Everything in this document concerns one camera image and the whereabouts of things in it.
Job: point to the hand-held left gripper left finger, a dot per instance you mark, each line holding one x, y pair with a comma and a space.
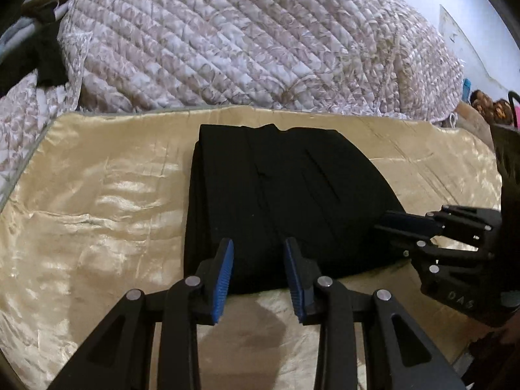
222, 280

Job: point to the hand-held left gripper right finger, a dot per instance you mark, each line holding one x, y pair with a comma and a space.
295, 280

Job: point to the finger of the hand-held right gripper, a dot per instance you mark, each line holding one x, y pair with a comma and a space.
436, 256
408, 222

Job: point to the black pants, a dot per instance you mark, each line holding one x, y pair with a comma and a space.
284, 195

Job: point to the dark brown cloth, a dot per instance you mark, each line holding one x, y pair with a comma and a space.
508, 166

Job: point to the gold satin bed sheet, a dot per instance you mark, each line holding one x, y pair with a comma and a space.
101, 211

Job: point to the brown stuffed toy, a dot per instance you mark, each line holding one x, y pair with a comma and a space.
489, 105

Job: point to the pink bag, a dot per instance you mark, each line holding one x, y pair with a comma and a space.
516, 115

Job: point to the floral quilted blanket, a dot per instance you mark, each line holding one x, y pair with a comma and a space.
223, 36

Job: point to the black cloth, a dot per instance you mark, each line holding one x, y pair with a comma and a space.
40, 57

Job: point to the pale blue white cloth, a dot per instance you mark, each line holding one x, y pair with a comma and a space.
14, 34

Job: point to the wooden headboard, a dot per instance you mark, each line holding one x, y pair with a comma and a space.
40, 5

